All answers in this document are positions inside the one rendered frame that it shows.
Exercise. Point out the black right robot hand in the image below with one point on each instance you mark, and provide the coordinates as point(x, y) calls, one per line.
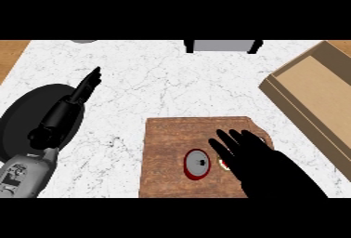
point(268, 167)

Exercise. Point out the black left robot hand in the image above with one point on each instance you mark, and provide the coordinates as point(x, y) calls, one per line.
point(63, 114)

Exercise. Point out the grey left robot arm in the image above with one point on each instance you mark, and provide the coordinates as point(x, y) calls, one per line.
point(22, 173)

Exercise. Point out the cupcake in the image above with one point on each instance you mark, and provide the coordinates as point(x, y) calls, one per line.
point(224, 163)

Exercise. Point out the brown wooden cutting board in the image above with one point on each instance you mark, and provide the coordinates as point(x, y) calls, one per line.
point(183, 148)

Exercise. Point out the cardboard box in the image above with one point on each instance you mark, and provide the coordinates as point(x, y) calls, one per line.
point(315, 105)

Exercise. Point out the black round pan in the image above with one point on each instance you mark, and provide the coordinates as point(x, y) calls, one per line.
point(26, 117)

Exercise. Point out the grey round object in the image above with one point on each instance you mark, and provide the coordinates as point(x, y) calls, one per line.
point(82, 41)

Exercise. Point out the grey appliance with black legs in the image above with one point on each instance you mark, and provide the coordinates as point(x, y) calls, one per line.
point(224, 45)

